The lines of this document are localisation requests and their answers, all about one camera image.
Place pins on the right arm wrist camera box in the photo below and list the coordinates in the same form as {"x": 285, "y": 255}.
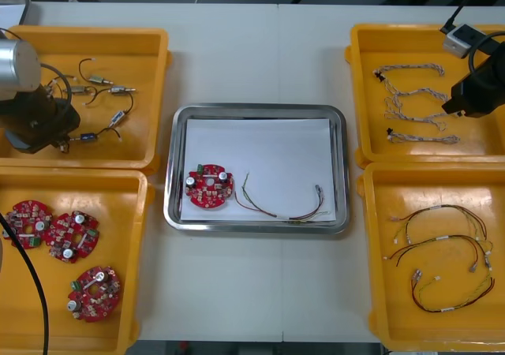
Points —
{"x": 457, "y": 47}

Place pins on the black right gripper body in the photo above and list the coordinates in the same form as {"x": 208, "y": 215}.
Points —
{"x": 471, "y": 94}

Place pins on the silver and black left arm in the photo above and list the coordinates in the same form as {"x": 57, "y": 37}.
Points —
{"x": 16, "y": 65}

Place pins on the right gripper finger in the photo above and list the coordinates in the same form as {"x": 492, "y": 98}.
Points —
{"x": 454, "y": 105}

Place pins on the silver and black right arm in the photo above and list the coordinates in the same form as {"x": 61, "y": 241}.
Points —
{"x": 493, "y": 87}

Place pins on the pile of metal solenoids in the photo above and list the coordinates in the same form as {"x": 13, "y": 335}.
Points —
{"x": 98, "y": 79}

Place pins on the round red circuit board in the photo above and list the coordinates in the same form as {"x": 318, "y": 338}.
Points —
{"x": 23, "y": 213}
{"x": 207, "y": 197}
{"x": 98, "y": 296}
{"x": 63, "y": 229}

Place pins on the white paper sheet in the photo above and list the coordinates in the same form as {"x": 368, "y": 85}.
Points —
{"x": 256, "y": 150}

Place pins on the yellow-orange plastic bin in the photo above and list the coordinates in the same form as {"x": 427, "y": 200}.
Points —
{"x": 363, "y": 94}
{"x": 375, "y": 292}
{"x": 118, "y": 154}
{"x": 130, "y": 252}

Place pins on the grey metal tray corner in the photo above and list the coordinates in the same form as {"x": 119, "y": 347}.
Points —
{"x": 23, "y": 8}

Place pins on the steel tray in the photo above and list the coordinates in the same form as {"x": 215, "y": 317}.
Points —
{"x": 173, "y": 173}

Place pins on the blue label metal solenoid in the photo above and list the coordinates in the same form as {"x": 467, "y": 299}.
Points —
{"x": 87, "y": 137}

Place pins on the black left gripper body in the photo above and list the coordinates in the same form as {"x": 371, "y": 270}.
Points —
{"x": 55, "y": 122}

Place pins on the white label metal solenoid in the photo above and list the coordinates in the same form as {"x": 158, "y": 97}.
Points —
{"x": 64, "y": 145}

